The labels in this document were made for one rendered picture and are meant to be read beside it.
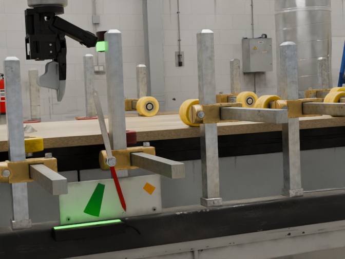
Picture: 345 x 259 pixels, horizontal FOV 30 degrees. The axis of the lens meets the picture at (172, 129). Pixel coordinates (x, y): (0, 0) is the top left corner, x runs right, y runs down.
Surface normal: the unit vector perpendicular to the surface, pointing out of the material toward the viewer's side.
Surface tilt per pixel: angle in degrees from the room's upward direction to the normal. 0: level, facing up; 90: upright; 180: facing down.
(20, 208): 90
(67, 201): 90
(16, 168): 90
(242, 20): 90
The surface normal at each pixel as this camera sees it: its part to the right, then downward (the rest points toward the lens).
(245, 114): -0.93, 0.07
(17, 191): 0.36, 0.05
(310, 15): 0.09, 0.07
